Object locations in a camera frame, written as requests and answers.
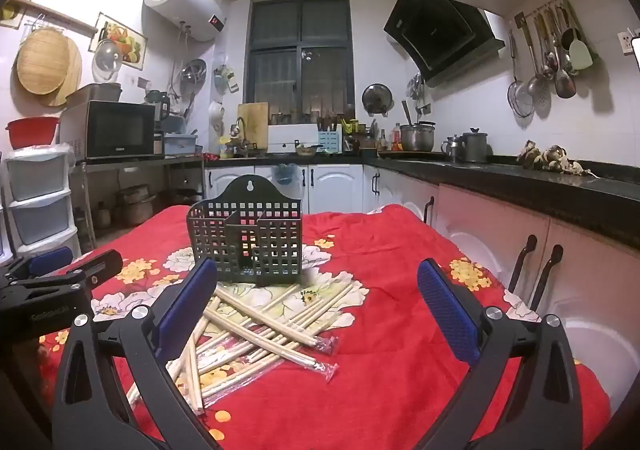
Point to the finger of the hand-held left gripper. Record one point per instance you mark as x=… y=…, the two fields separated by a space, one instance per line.
x=97 y=267
x=50 y=260

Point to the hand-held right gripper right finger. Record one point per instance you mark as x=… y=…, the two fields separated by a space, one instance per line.
x=447 y=312

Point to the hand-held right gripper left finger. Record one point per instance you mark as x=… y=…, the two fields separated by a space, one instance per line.
x=187 y=310

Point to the set of wooden chopsticks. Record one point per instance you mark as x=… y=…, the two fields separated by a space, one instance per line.
x=270 y=330

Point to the dark green plastic utensil holder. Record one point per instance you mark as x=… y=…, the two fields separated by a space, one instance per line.
x=270 y=240

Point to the white plastic drawer tower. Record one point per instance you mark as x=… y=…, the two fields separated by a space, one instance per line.
x=40 y=200

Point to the stacked old pots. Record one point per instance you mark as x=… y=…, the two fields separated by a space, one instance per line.
x=136 y=207

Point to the red floral blanket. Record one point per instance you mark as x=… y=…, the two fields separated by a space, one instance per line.
x=380 y=370

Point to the pink base cabinet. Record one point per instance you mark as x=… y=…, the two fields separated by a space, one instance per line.
x=500 y=225

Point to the metal kitchen rack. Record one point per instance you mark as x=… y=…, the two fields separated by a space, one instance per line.
x=130 y=163

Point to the red plastic basin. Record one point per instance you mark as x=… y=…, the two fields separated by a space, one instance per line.
x=32 y=132

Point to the black microwave oven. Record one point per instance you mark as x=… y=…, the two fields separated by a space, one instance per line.
x=115 y=129

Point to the blue plastic dish box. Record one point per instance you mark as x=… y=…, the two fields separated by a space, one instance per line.
x=180 y=143

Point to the black kitchen countertop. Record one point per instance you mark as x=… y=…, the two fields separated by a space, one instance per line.
x=550 y=190

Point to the small steel kettle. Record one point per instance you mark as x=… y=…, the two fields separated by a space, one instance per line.
x=451 y=148

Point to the yellow plastic container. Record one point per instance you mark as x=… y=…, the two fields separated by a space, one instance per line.
x=226 y=148

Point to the white base cabinet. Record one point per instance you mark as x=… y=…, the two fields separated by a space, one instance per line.
x=335 y=187

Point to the blue plastic bag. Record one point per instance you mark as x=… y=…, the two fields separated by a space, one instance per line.
x=286 y=173

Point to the cardboard box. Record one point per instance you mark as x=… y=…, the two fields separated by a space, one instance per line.
x=95 y=94

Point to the dark electric kettle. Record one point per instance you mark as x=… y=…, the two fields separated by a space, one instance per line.
x=157 y=104

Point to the large steel pot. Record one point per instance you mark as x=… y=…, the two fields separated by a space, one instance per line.
x=417 y=137

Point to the cooking oil bottles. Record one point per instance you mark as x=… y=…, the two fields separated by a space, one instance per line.
x=396 y=138

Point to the pile of ginger roots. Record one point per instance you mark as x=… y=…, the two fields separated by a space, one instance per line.
x=550 y=158

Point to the metal sink faucet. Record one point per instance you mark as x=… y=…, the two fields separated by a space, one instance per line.
x=241 y=129

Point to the white plastic jug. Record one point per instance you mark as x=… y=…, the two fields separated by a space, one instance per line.
x=216 y=112

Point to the wooden cutting board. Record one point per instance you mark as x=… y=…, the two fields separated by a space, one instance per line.
x=253 y=124

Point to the round bamboo board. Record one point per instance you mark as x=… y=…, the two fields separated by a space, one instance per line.
x=45 y=62

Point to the bowl of food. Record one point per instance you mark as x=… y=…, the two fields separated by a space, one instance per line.
x=306 y=149

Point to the glass pot lid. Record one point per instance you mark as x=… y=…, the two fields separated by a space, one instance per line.
x=107 y=60

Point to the blue knife block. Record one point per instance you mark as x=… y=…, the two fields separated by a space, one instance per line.
x=330 y=139

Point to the hanging metal bowl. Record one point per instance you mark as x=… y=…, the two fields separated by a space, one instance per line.
x=194 y=70

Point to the hanging dark pan lid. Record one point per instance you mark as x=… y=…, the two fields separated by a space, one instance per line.
x=377 y=99

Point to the metal mesh strainer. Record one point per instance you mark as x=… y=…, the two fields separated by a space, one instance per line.
x=520 y=99

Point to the hanging metal kitchen tools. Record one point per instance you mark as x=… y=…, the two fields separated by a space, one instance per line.
x=415 y=87

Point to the metal slotted skimmer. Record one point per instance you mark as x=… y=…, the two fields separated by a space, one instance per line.
x=541 y=97

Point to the metal ladle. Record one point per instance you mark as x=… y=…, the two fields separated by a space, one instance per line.
x=565 y=87

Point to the dark kitchen window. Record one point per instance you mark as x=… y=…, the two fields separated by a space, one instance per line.
x=300 y=59

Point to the white water heater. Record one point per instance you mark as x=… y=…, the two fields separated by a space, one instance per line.
x=185 y=4

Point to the black range hood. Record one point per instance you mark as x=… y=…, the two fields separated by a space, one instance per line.
x=435 y=24

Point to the pale green spatula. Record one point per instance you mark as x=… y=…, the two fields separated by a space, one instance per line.
x=581 y=54

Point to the hanging wall caddy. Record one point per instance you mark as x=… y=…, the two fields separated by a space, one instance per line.
x=227 y=78

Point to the fruit wall poster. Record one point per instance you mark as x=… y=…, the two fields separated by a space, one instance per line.
x=125 y=39

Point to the wooden wall shelf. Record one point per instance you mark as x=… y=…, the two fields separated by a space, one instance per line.
x=55 y=15

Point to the wooden utensil hanging rail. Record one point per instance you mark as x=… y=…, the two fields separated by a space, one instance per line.
x=520 y=20

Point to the white wall socket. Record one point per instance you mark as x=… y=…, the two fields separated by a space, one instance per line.
x=625 y=42

